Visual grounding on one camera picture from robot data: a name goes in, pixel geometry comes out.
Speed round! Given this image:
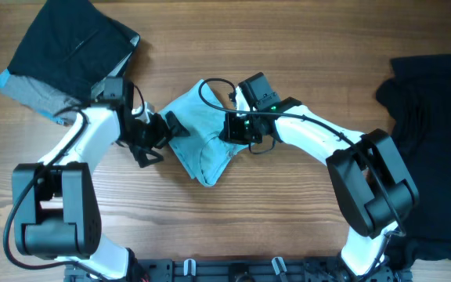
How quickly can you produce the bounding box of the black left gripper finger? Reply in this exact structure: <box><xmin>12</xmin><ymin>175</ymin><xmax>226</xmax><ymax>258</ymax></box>
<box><xmin>165</xmin><ymin>111</ymin><xmax>190</xmax><ymax>138</ymax></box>
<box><xmin>128</xmin><ymin>144</ymin><xmax>164</xmax><ymax>168</ymax></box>

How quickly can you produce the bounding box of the folded grey garment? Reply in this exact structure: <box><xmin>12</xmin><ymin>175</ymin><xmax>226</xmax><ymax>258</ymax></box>
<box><xmin>0</xmin><ymin>74</ymin><xmax>81</xmax><ymax>126</ymax></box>

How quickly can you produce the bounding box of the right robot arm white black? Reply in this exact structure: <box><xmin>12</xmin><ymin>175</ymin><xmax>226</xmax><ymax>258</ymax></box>
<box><xmin>221</xmin><ymin>73</ymin><xmax>420</xmax><ymax>281</ymax></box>

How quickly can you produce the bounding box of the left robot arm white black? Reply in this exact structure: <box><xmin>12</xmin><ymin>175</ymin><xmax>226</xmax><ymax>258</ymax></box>
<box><xmin>2</xmin><ymin>77</ymin><xmax>190</xmax><ymax>281</ymax></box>

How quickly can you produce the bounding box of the folded black garment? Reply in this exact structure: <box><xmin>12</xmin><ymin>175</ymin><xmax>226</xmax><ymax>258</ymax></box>
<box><xmin>7</xmin><ymin>0</ymin><xmax>140</xmax><ymax>100</ymax></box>

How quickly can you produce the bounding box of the light blue t-shirt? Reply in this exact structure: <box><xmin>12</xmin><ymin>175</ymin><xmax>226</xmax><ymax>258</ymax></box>
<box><xmin>159</xmin><ymin>80</ymin><xmax>247</xmax><ymax>186</ymax></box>

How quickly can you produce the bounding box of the folded light blue garment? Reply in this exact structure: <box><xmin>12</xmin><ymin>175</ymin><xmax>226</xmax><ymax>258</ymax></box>
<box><xmin>0</xmin><ymin>69</ymin><xmax>11</xmax><ymax>89</ymax></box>

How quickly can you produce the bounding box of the black garment pile right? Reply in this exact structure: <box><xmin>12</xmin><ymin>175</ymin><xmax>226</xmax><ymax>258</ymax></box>
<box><xmin>376</xmin><ymin>54</ymin><xmax>451</xmax><ymax>269</ymax></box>

